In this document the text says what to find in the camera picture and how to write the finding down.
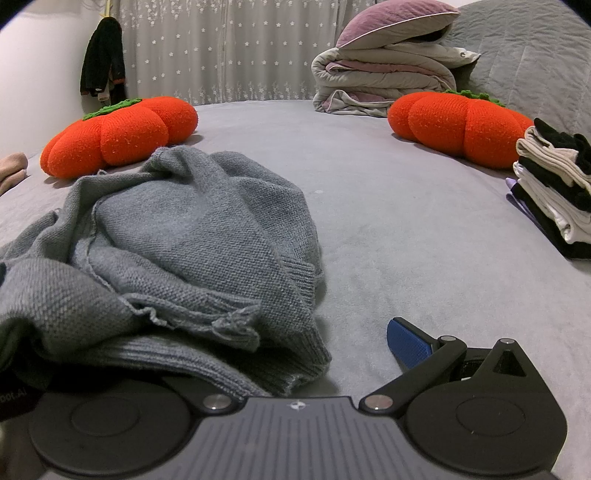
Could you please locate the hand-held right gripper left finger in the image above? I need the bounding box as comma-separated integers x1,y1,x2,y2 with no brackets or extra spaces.
159,375,246,414

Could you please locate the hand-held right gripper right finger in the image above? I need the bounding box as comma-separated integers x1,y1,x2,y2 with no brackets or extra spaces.
359,318,532,415

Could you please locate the grey knit sweater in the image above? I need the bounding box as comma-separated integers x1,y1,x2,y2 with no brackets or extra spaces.
0,145,333,398

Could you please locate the stack of folded clothes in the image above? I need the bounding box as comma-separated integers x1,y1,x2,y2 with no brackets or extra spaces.
505,117,591,261

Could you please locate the orange pumpkin cushion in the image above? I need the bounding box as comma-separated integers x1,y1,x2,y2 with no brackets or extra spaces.
40,96,199,180
387,89,536,171

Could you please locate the beige folded cloth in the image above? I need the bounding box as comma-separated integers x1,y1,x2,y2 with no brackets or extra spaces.
0,153,29,197

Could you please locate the grey quilted blanket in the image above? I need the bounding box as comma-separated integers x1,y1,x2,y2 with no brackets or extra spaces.
443,0,591,139

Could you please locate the purple pillow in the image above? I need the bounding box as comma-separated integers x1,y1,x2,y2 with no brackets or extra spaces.
335,0,461,51

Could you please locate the grey star curtain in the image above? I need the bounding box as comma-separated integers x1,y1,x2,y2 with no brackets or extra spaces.
113,0,384,106

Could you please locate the black hanging jacket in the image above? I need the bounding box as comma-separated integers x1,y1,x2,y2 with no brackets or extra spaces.
80,17,126,103

